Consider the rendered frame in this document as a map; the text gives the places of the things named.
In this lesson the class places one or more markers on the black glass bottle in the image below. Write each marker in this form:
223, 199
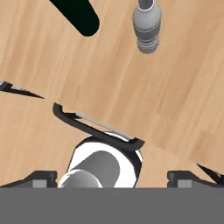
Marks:
81, 17

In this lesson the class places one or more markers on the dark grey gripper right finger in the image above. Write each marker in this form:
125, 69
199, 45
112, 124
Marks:
180, 178

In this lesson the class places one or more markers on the white and black round thing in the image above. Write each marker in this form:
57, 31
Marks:
102, 166

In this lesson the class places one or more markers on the grey plastic bottle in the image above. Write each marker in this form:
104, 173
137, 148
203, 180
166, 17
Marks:
147, 26

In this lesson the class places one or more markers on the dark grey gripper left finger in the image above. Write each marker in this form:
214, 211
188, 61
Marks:
43, 178

